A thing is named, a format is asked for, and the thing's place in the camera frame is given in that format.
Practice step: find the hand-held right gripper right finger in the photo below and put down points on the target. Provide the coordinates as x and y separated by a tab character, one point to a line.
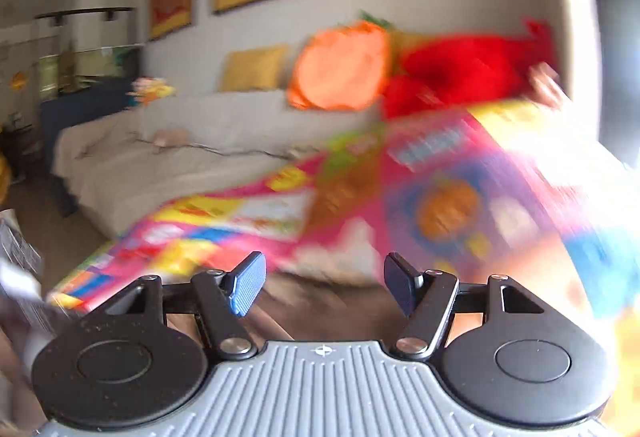
402	284

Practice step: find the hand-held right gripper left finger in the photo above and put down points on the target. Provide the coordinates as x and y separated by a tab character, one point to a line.
247	284

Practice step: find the colourful printed play mat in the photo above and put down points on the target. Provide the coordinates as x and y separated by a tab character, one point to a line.
400	197

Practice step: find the beige covered sofa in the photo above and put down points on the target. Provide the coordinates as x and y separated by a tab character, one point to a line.
175	177

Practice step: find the beige small plush toy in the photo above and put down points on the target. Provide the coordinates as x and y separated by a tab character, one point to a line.
170	139

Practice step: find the dark cabinet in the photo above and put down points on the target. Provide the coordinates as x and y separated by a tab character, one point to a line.
75	112

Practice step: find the yellow pillow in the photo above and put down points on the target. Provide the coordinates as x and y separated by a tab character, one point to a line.
252	69

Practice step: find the colourful small plush toy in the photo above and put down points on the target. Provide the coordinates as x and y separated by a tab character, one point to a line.
147	92

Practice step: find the red plush toy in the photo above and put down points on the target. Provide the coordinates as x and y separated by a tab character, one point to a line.
460	67

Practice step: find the orange pumpkin cushion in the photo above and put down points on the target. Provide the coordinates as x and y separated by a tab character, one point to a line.
340	67

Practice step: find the pink patterned cloth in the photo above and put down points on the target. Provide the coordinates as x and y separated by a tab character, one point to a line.
545	84

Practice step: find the dark wall shelf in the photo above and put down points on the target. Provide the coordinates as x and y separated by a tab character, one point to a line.
85	12

